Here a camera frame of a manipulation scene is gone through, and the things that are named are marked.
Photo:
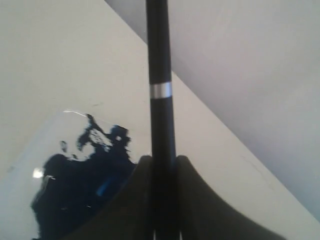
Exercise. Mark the white square paint plate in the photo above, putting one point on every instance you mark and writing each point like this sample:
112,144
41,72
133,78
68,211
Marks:
73,167

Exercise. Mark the black paintbrush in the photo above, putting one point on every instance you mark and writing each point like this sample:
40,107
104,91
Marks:
165,212

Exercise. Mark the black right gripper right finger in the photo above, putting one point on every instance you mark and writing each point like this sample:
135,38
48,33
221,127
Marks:
204,215

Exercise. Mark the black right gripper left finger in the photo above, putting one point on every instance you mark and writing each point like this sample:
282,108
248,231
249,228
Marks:
128,215

